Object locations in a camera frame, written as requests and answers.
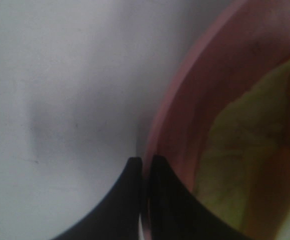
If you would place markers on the pink round plate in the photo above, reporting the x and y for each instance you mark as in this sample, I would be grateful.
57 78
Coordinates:
251 38

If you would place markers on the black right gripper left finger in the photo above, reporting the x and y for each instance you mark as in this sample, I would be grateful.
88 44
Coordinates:
116 217

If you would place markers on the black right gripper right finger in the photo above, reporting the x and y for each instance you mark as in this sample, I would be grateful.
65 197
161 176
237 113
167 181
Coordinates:
176 215

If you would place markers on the toast sandwich with lettuce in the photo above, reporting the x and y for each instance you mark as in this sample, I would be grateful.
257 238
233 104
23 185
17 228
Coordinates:
243 135

